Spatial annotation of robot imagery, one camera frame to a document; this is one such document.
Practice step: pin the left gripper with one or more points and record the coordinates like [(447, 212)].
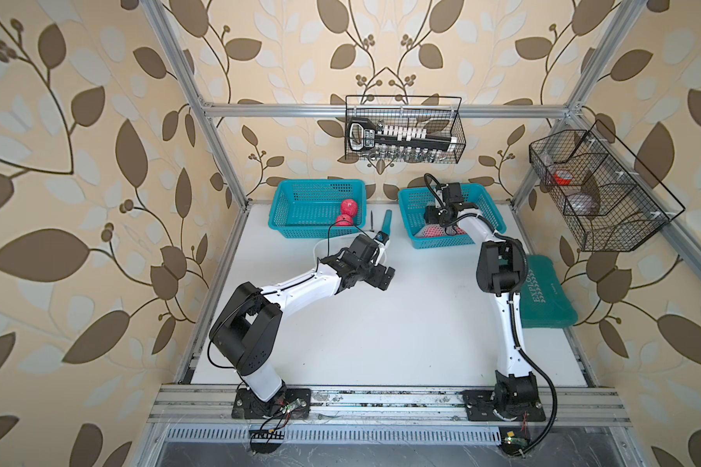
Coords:
[(380, 269)]

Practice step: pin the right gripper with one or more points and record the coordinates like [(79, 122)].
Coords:
[(430, 215)]

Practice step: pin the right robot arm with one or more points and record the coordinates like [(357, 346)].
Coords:
[(501, 271)]

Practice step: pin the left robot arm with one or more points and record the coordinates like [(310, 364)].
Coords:
[(246, 330)]

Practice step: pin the right teal plastic basket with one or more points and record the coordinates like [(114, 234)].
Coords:
[(414, 201)]

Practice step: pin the teal plastic basket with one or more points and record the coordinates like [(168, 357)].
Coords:
[(309, 208), (414, 201)]

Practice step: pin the teal knife sheath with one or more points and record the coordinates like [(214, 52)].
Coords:
[(386, 226)]

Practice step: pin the white plastic tray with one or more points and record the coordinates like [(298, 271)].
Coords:
[(331, 246)]

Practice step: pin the left teal plastic basket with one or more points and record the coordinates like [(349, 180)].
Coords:
[(309, 208)]

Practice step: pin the black white tool set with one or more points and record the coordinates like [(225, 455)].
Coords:
[(364, 135)]

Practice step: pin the red tape roll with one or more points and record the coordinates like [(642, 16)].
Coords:
[(563, 177)]

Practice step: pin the green tool case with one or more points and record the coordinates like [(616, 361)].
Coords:
[(543, 303)]

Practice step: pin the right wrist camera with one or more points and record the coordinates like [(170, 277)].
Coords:
[(434, 186)]

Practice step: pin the back black wire basket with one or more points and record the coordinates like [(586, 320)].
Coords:
[(437, 114)]

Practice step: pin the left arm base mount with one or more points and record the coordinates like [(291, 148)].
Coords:
[(289, 401)]

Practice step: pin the side black wire basket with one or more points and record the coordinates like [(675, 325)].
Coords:
[(617, 201)]

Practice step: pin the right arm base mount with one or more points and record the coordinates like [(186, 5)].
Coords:
[(513, 398)]

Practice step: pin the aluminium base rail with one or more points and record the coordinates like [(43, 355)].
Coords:
[(375, 415)]

